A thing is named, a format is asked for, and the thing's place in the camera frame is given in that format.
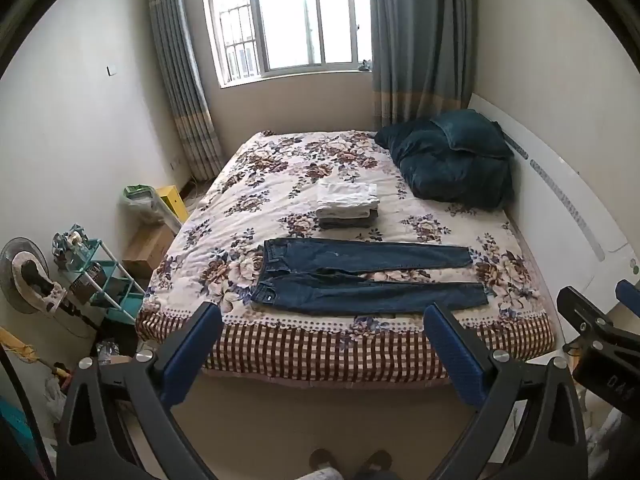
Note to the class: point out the white wall switch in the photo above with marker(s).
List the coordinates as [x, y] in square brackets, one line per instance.
[111, 70]

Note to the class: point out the dark teal duvet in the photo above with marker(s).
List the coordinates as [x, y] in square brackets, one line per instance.
[450, 165]

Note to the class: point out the cardboard box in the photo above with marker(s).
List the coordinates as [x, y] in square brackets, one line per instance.
[147, 250]

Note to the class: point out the blue denim pants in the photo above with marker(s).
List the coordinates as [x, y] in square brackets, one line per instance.
[350, 260]

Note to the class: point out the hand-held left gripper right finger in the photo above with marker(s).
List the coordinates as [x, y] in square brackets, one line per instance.
[452, 350]

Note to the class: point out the folded grey pants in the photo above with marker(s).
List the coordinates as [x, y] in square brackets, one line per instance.
[345, 220]

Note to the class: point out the small plant on sill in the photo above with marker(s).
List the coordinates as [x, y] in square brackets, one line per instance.
[365, 65]

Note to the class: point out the window with white frame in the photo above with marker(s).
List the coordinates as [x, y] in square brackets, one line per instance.
[290, 15]

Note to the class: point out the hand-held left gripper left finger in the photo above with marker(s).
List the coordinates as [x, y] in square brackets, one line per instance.
[192, 350]

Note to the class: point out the grey-blue striped curtain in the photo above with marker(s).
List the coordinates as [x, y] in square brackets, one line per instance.
[415, 40]
[180, 70]

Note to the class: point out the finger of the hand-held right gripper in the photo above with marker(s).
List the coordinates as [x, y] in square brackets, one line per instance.
[629, 294]
[582, 312]

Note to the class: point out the yellow box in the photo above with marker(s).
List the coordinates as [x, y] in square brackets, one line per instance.
[172, 202]

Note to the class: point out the teal shelf rack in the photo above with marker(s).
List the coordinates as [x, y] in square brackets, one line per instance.
[112, 285]

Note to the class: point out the folded white pants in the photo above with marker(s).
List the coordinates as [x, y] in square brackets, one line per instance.
[347, 195]

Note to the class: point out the standing fan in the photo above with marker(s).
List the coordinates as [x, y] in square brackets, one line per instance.
[25, 280]

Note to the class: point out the floral blanket on bed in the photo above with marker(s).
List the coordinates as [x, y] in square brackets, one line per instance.
[280, 195]

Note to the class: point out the clear bag with green lid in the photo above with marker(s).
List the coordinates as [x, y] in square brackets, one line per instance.
[140, 202]

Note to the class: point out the white headboard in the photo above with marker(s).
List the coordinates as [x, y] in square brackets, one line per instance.
[550, 200]

